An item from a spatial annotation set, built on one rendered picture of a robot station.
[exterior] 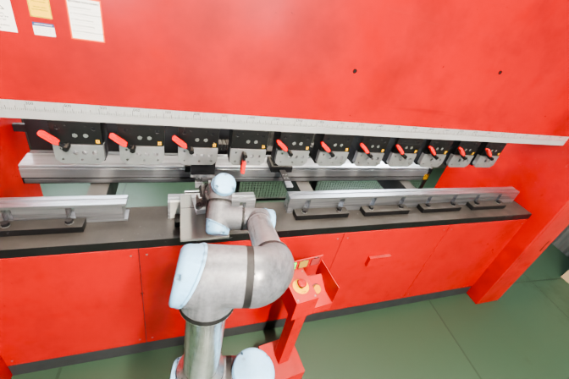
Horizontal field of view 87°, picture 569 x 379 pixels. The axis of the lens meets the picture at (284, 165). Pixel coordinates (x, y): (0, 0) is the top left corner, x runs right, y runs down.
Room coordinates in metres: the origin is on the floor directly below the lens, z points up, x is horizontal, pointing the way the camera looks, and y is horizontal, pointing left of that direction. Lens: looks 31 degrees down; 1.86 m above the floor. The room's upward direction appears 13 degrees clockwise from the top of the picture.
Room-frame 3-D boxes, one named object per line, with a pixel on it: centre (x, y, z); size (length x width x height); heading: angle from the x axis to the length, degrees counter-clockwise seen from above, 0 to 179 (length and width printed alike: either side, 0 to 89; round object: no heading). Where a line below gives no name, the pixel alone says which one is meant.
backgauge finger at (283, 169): (1.36, 0.00, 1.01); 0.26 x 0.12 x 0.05; 23
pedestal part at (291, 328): (0.88, -0.22, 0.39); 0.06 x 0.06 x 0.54; 30
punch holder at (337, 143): (1.27, -0.19, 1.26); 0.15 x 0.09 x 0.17; 113
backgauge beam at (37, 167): (1.47, 0.08, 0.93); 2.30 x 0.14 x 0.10; 113
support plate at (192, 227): (0.91, 0.28, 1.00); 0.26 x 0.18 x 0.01; 23
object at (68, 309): (1.26, -0.28, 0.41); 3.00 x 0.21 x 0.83; 113
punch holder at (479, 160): (1.66, -1.11, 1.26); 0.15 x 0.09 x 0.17; 113
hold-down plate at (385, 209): (1.38, -0.61, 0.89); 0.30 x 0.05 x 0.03; 113
